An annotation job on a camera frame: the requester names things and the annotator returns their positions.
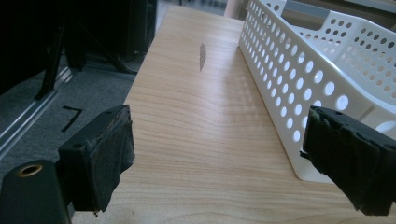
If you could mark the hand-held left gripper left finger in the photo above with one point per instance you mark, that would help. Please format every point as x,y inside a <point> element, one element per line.
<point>93,161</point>

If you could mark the black metal stand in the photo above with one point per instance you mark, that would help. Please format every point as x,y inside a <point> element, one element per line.
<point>53,59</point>

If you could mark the white perforated plastic basket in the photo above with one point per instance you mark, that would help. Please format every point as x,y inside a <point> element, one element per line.
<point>314,67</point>

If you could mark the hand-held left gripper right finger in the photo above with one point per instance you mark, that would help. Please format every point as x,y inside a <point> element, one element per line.
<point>348,155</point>

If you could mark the aluminium floor rail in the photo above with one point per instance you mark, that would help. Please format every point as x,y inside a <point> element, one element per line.
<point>28,115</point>

